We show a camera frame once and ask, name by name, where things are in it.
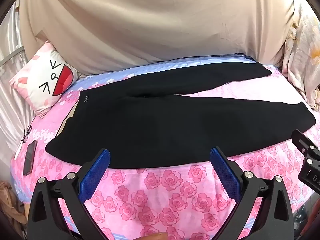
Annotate black smartphone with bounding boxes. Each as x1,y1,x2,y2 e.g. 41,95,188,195
23,140,38,176

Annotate metal rail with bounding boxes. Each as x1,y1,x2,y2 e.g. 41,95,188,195
0,47,25,67

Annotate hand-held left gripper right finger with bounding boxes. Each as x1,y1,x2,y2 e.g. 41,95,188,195
209,147,295,240

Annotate cat face pillow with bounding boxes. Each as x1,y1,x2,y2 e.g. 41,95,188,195
9,41,82,119

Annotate pale floral quilt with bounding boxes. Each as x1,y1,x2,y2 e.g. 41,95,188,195
282,0,320,112

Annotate brown crumpled cloth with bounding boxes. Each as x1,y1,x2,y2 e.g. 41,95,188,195
0,180,27,230

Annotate person's left hand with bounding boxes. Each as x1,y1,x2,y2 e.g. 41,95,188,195
139,232,171,240

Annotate pink rose print bedsheet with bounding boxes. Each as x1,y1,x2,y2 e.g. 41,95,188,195
10,54,318,240

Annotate silver satin curtain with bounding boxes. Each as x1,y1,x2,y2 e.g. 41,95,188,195
0,0,38,160

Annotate beige hanging cloth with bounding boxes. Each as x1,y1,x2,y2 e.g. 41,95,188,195
19,0,304,77

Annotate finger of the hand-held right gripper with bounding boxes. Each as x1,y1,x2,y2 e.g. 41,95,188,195
291,129,320,166

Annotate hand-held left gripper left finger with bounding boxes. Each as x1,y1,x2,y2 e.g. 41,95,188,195
27,149,118,240

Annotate black eyeglasses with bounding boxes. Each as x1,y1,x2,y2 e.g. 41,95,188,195
21,125,33,143

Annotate black pants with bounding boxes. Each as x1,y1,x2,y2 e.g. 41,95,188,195
46,52,316,170

